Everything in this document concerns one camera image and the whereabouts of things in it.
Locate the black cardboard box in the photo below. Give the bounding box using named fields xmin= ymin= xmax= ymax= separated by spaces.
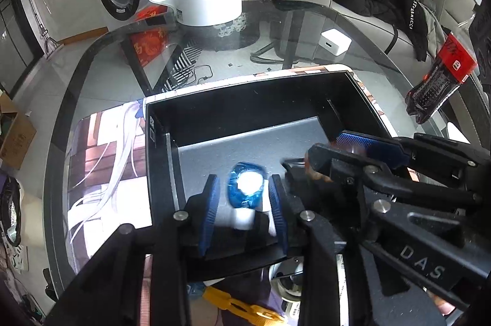
xmin=144 ymin=70 xmax=400 ymax=282

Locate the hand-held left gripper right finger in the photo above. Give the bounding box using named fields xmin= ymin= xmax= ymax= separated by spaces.
xmin=269 ymin=174 xmax=447 ymax=326

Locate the mop with metal handle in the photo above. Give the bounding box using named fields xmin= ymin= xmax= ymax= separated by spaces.
xmin=23 ymin=0 xmax=64 ymax=52

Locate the brown cardboard box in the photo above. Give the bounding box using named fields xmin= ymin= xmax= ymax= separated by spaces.
xmin=0 ymin=88 xmax=37 ymax=169

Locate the black metal table leg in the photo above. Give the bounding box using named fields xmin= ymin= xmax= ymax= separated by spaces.
xmin=249 ymin=9 xmax=307 ymax=71
xmin=121 ymin=36 xmax=185 ymax=96

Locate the black white striped mat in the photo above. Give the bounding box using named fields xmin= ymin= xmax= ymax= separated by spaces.
xmin=169 ymin=45 xmax=204 ymax=86

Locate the round grey metal device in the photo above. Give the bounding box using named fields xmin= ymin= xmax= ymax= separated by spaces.
xmin=269 ymin=259 xmax=307 ymax=311

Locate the white charger cube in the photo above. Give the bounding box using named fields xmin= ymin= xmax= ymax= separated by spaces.
xmin=320 ymin=29 xmax=351 ymax=58

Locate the red floor mat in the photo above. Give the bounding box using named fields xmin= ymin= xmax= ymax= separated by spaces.
xmin=130 ymin=27 xmax=169 ymax=70

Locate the person's right hand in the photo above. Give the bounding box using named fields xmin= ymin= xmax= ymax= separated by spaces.
xmin=427 ymin=293 xmax=458 ymax=316

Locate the black cable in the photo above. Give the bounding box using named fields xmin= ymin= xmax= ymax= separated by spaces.
xmin=180 ymin=64 xmax=215 ymax=86

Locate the white lace coaster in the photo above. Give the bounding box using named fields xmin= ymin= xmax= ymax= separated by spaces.
xmin=213 ymin=13 xmax=250 ymax=40

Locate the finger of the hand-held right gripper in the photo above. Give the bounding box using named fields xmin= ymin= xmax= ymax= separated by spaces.
xmin=282 ymin=143 xmax=484 ymax=213
xmin=334 ymin=131 xmax=484 ymax=181

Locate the small blue white gadget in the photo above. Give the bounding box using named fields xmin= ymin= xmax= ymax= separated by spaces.
xmin=226 ymin=162 xmax=267 ymax=212

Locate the yellow plastic item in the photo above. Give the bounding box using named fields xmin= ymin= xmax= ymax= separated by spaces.
xmin=203 ymin=285 xmax=286 ymax=323

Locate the printed desk mat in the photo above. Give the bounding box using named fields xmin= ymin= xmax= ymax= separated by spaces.
xmin=65 ymin=63 xmax=423 ymax=326

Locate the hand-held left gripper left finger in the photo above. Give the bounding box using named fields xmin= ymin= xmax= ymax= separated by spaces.
xmin=44 ymin=173 xmax=221 ymax=326

